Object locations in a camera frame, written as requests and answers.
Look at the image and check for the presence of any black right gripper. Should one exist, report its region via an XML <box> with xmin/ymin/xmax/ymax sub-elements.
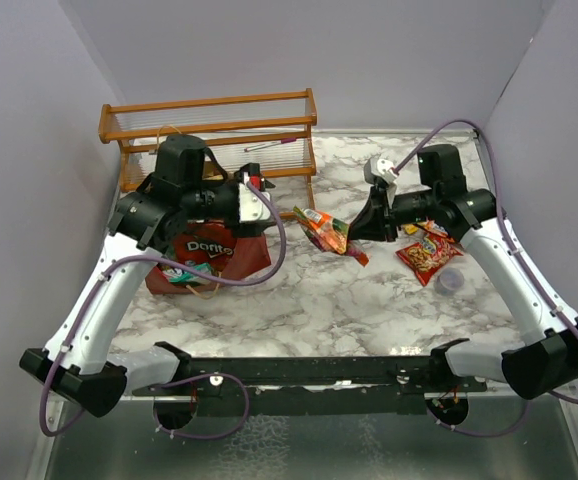
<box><xmin>345</xmin><ymin>185</ymin><xmax>440</xmax><ymax>242</ymax></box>

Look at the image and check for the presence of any orange snack packet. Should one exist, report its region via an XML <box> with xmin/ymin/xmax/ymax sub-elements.
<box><xmin>293</xmin><ymin>206</ymin><xmax>369</xmax><ymax>267</ymax></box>

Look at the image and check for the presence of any red Doritos chip bag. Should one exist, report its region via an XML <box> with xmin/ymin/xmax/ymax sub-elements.
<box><xmin>172</xmin><ymin>222</ymin><xmax>237</xmax><ymax>271</ymax></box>

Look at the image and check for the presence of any Fox's fruit candy bag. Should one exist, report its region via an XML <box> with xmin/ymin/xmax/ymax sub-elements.
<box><xmin>418</xmin><ymin>220</ymin><xmax>454</xmax><ymax>243</ymax></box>

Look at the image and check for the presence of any red cookie snack packet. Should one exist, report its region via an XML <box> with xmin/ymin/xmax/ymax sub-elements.
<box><xmin>395</xmin><ymin>234</ymin><xmax>463</xmax><ymax>286</ymax></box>

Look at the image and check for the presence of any teal white snack pouch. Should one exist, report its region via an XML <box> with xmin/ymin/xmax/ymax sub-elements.
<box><xmin>159</xmin><ymin>262</ymin><xmax>215</xmax><ymax>286</ymax></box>

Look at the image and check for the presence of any yellow M&M's packet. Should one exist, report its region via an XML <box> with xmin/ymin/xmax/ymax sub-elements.
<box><xmin>402</xmin><ymin>224</ymin><xmax>419</xmax><ymax>235</ymax></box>

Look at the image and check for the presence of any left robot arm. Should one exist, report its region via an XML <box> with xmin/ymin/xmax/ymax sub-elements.
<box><xmin>19</xmin><ymin>134</ymin><xmax>281</xmax><ymax>417</ymax></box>

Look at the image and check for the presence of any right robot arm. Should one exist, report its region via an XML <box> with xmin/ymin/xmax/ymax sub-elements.
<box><xmin>349</xmin><ymin>144</ymin><xmax>578</xmax><ymax>400</ymax></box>

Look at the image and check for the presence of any brown red paper bag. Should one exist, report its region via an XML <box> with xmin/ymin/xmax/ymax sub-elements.
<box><xmin>143</xmin><ymin>124</ymin><xmax>272</xmax><ymax>300</ymax></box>

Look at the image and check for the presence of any purple marker pen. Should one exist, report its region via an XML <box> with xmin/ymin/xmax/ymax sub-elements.
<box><xmin>243</xmin><ymin>137</ymin><xmax>297</xmax><ymax>153</ymax></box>

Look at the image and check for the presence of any orange wooden rack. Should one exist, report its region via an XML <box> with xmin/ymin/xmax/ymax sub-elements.
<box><xmin>98</xmin><ymin>88</ymin><xmax>318</xmax><ymax>208</ymax></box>

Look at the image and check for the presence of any small purple lidded cup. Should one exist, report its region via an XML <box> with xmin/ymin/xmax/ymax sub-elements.
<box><xmin>434</xmin><ymin>267</ymin><xmax>465</xmax><ymax>296</ymax></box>

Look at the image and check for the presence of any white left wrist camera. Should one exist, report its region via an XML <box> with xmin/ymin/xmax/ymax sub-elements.
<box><xmin>238</xmin><ymin>173</ymin><xmax>272</xmax><ymax>224</ymax></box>

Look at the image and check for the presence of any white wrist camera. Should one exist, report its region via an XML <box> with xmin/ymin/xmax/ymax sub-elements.
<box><xmin>363</xmin><ymin>158</ymin><xmax>398</xmax><ymax>201</ymax></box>
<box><xmin>238</xmin><ymin>173</ymin><xmax>272</xmax><ymax>224</ymax></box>

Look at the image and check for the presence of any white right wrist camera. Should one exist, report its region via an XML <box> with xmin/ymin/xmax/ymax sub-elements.
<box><xmin>363</xmin><ymin>158</ymin><xmax>398</xmax><ymax>201</ymax></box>

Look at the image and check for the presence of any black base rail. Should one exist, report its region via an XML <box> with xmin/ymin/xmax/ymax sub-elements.
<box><xmin>134</xmin><ymin>355</ymin><xmax>486</xmax><ymax>417</ymax></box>

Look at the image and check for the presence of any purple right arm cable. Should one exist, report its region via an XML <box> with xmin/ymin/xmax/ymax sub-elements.
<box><xmin>393</xmin><ymin>118</ymin><xmax>578</xmax><ymax>439</ymax></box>

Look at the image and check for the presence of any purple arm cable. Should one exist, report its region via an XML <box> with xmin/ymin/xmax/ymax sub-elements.
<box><xmin>393</xmin><ymin>118</ymin><xmax>578</xmax><ymax>439</ymax></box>
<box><xmin>38</xmin><ymin>182</ymin><xmax>288</xmax><ymax>438</ymax></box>

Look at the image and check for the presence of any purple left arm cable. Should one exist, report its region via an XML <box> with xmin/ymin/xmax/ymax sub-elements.
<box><xmin>38</xmin><ymin>182</ymin><xmax>288</xmax><ymax>438</ymax></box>

